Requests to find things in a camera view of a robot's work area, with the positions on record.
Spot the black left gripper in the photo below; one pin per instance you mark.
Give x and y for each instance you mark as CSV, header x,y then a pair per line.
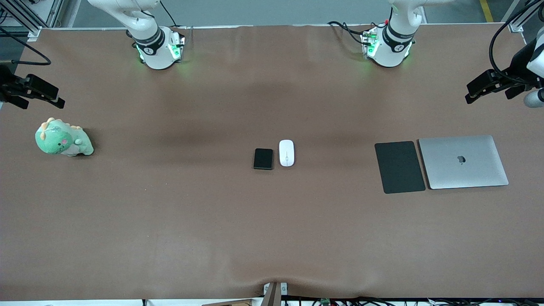
x,y
519,64

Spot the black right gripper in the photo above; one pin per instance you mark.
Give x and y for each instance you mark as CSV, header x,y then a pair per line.
x,y
6,83

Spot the white computer mouse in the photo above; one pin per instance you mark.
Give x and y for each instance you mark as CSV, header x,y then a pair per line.
x,y
287,153

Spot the black phone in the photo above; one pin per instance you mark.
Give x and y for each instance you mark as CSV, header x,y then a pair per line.
x,y
263,159

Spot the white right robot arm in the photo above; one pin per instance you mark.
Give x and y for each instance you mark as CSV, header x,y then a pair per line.
x,y
155,42

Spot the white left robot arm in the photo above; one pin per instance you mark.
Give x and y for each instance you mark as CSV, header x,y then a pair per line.
x,y
393,46

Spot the black mouse pad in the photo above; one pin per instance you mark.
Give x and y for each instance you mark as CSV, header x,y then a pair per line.
x,y
399,167

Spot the green dinosaur plush toy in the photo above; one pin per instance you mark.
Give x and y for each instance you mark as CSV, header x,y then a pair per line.
x,y
59,140

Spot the silver laptop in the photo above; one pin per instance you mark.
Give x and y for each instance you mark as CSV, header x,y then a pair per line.
x,y
463,163

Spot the brown table cover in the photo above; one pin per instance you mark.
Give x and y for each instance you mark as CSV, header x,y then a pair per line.
x,y
272,233

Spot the aluminium frame profile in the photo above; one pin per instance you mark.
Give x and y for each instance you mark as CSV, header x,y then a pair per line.
x,y
519,19
55,12

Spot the brown camera stand post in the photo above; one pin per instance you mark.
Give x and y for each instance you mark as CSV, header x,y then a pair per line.
x,y
272,297

